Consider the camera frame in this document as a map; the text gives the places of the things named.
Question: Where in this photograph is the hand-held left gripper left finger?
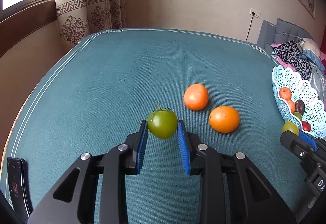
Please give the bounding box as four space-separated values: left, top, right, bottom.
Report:
27 119 149 224

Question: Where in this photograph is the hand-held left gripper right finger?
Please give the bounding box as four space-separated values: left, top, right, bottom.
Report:
177 119 297 224

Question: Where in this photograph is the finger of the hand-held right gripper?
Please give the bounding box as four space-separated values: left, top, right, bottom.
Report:
280 131 317 163
298 130 326 152

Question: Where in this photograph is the small green tomato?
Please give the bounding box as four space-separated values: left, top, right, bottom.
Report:
281 121 300 136

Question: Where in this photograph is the medium green tomato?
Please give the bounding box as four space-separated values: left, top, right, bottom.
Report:
147 103 178 140

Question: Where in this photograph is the large orange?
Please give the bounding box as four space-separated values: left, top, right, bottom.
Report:
285 99 296 113

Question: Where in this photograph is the light blue lattice basket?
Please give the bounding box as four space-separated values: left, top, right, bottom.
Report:
272 64 326 140

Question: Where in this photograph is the small orange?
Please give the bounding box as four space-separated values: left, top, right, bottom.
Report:
279 87 291 101

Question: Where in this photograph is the orange tomato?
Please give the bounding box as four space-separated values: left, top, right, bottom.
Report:
183 83 209 111
209 106 240 134

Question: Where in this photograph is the teal mat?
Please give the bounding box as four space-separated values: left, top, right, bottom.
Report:
0 27 316 224

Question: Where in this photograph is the blue cloth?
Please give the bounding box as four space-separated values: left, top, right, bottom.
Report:
299 49 325 69

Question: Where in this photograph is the leopard print cloth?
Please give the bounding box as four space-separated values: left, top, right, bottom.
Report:
271 40 312 80

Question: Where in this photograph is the white cloth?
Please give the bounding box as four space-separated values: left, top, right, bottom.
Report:
297 37 320 52

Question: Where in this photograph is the pink cloth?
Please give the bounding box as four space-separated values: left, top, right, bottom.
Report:
270 43 326 68

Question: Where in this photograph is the grey padded headboard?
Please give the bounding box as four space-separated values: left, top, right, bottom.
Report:
256 18 314 55

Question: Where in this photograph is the black smartphone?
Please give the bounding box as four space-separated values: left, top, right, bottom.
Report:
7 156 33 217

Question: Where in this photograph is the beige patterned curtain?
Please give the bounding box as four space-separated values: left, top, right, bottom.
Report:
55 0 139 52

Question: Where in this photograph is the black power cable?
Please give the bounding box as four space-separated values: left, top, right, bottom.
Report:
245 13 255 42

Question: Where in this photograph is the window with brown frame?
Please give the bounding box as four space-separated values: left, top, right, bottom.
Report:
0 0 57 59

